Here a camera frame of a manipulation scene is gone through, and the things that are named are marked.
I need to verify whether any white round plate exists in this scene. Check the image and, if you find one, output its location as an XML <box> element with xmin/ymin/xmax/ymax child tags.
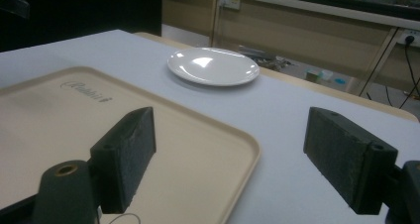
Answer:
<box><xmin>166</xmin><ymin>47</ymin><xmax>261</xmax><ymax>87</ymax></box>

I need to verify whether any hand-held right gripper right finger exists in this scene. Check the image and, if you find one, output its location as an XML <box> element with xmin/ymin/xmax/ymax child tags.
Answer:
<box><xmin>303</xmin><ymin>106</ymin><xmax>399</xmax><ymax>215</ymax></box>

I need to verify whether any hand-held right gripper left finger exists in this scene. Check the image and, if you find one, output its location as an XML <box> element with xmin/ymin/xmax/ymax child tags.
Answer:
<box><xmin>89</xmin><ymin>106</ymin><xmax>158</xmax><ymax>215</ymax></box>

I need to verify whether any clutter of small floor things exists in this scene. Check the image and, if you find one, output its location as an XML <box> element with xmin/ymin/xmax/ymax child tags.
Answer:
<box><xmin>238</xmin><ymin>45</ymin><xmax>349</xmax><ymax>86</ymax></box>

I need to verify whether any metal stand leg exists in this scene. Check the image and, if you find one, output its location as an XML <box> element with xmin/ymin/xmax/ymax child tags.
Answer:
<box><xmin>358</xmin><ymin>27</ymin><xmax>401</xmax><ymax>97</ymax></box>

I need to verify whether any white wall socket with plug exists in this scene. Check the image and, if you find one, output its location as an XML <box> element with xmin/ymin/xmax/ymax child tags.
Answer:
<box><xmin>396</xmin><ymin>29</ymin><xmax>420</xmax><ymax>48</ymax></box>

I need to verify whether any black cable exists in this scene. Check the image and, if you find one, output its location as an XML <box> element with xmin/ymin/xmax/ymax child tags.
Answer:
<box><xmin>398</xmin><ymin>35</ymin><xmax>420</xmax><ymax>110</ymax></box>

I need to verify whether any thin white wire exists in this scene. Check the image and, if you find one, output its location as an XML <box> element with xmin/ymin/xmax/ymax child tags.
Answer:
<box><xmin>108</xmin><ymin>212</ymin><xmax>143</xmax><ymax>224</ymax></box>

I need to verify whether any beige plastic tray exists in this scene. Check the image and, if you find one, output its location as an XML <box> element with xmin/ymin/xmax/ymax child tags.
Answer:
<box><xmin>0</xmin><ymin>65</ymin><xmax>262</xmax><ymax>224</ymax></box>

